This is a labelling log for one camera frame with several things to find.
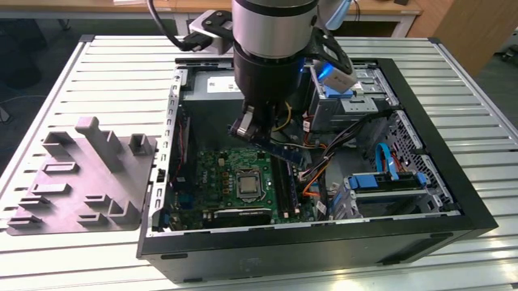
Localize wooden cabinet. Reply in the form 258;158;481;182
413;0;518;76

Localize dark RAM stick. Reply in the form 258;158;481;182
226;124;306;165
285;160;303;216

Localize orange wires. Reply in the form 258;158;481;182
303;178;326;198

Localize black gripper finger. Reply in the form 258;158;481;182
227;104;261;139
261;102;285;140

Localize black wire bundle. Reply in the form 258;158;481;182
302;110;397;180

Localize black chair base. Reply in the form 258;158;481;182
496;44;518;63

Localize silver disk bay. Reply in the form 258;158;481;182
326;177;441;219

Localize green motherboard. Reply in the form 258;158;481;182
168;146;322;230

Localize silver CPU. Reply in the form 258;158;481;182
238;176;262;195

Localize black camera cable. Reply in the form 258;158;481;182
146;0;212;53

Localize grey power supply unit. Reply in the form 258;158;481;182
180;71;263;150

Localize grey parts rack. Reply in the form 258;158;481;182
6;116;162;236

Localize black RAM slot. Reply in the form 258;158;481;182
270;154;285;218

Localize black PC case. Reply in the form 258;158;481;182
135;56;500;284

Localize CPU socket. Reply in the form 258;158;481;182
234;170;267;204

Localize yellow wire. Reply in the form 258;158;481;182
270;101;293;133

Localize black graphics card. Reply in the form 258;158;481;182
202;207;275;229

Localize blue carrier with black disk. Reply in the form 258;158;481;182
347;172;426;192

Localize silver wrist camera black mount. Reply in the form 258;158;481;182
188;10;235;56
310;28;359;92

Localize blue flat data wire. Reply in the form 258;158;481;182
375;142;402;182

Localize silver drive cage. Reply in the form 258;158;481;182
310;65;401;132

